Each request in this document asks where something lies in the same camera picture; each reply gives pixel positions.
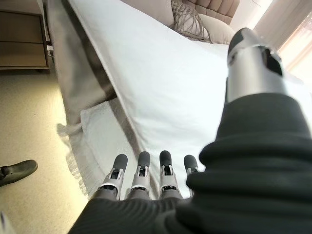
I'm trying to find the white power adapter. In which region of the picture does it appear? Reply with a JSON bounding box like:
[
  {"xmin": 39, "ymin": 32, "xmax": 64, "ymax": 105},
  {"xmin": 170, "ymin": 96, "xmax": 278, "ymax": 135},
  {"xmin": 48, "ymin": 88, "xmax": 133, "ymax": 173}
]
[{"xmin": 45, "ymin": 39, "xmax": 55, "ymax": 59}]

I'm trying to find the grey patterned decorative pillow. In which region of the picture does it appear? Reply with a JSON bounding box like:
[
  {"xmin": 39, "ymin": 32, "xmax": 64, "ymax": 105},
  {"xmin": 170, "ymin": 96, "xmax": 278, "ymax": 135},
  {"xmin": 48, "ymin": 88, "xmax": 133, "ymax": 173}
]
[{"xmin": 169, "ymin": 0, "xmax": 213, "ymax": 45}]

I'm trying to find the beige pillow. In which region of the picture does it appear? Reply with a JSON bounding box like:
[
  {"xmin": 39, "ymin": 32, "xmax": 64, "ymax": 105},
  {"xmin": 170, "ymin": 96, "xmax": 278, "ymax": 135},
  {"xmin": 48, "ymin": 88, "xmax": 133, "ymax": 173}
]
[
  {"xmin": 198, "ymin": 13, "xmax": 236, "ymax": 46},
  {"xmin": 121, "ymin": 0, "xmax": 176, "ymax": 28}
]

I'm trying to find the white duvet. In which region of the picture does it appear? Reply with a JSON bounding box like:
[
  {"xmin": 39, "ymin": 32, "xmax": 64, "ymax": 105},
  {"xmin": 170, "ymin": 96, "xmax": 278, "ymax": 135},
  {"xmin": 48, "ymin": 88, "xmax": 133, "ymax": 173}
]
[{"xmin": 62, "ymin": 0, "xmax": 312, "ymax": 199}]

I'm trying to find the beige tufted headboard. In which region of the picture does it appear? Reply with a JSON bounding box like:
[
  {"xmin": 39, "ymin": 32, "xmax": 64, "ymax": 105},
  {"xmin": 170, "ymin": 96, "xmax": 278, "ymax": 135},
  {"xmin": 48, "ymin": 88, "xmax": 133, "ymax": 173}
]
[{"xmin": 192, "ymin": 0, "xmax": 252, "ymax": 25}]

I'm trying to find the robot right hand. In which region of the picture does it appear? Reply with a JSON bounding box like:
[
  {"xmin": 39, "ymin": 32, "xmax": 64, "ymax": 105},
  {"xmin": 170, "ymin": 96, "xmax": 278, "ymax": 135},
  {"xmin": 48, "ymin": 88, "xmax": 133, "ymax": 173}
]
[{"xmin": 68, "ymin": 27, "xmax": 312, "ymax": 234}]

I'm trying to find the sheer window curtain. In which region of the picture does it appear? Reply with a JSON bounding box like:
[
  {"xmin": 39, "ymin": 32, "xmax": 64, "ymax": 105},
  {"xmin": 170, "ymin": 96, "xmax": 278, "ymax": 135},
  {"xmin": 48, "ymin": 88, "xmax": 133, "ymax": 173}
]
[{"xmin": 253, "ymin": 0, "xmax": 312, "ymax": 81}]

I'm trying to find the wooden nightstand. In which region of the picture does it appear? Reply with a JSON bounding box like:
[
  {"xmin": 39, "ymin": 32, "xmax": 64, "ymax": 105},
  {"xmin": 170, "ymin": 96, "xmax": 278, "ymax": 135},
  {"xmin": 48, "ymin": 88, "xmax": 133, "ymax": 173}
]
[{"xmin": 0, "ymin": 0, "xmax": 51, "ymax": 74}]

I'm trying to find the dark robot left foot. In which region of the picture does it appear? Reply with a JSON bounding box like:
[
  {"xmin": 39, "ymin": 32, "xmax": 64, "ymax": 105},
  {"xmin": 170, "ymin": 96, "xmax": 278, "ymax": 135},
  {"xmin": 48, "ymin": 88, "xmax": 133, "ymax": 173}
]
[{"xmin": 0, "ymin": 159, "xmax": 39, "ymax": 188}]

